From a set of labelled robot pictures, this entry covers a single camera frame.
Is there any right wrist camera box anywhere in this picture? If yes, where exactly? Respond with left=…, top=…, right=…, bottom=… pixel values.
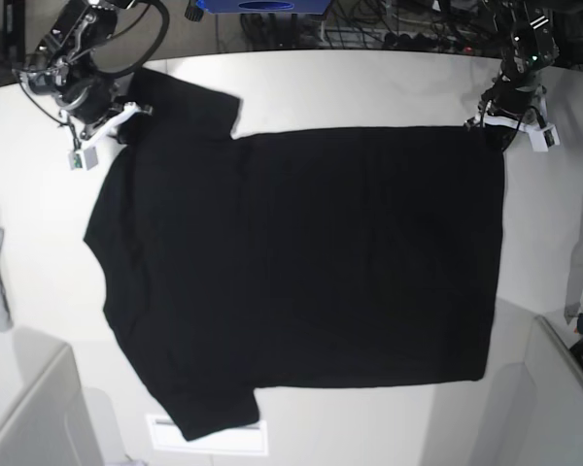
left=68, top=147, right=98, bottom=171

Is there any grey strap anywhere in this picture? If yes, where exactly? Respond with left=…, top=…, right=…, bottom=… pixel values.
left=563, top=193, right=583, bottom=326

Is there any white slotted table plate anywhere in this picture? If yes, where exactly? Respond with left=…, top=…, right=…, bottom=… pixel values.
left=145, top=415, right=268, bottom=456

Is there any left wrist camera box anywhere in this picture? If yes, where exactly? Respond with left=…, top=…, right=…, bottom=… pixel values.
left=528, top=124, right=561, bottom=152

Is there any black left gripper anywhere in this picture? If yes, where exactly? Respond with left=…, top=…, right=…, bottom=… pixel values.
left=464, top=72, right=544, bottom=133

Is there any blue box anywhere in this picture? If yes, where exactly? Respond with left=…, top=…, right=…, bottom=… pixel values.
left=196, top=0, right=331, bottom=15

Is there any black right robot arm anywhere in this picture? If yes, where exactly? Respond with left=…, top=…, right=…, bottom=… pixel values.
left=13, top=1, right=170, bottom=150

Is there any white right partition panel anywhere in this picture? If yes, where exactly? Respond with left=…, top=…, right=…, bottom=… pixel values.
left=518, top=316, right=583, bottom=465

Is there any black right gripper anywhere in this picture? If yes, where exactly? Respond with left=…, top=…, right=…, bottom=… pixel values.
left=52, top=67, right=154, bottom=145

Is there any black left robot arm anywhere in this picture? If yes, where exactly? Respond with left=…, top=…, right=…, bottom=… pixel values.
left=464, top=1, right=559, bottom=130

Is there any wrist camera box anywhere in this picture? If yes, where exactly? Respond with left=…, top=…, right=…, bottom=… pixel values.
left=68, top=147, right=98, bottom=171
left=528, top=124, right=561, bottom=152

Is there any black T-shirt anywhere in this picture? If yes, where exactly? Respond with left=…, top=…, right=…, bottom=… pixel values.
left=85, top=69, right=505, bottom=441

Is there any white left partition panel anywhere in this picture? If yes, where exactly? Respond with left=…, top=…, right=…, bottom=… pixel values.
left=0, top=345, right=104, bottom=466

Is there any white partition panel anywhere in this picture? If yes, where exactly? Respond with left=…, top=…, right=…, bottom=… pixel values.
left=518, top=316, right=583, bottom=465
left=0, top=345, right=104, bottom=466

